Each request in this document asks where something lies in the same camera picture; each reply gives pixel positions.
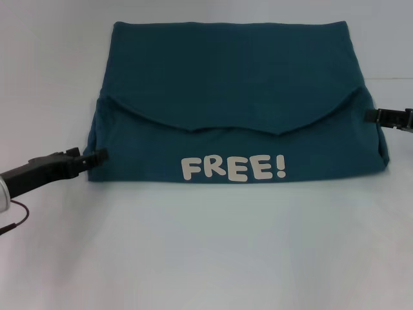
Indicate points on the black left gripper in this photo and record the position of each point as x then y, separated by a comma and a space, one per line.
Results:
38, 172

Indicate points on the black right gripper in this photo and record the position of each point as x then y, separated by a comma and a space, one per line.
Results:
398, 119

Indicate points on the teal blue shirt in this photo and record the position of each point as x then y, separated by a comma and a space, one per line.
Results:
226, 80

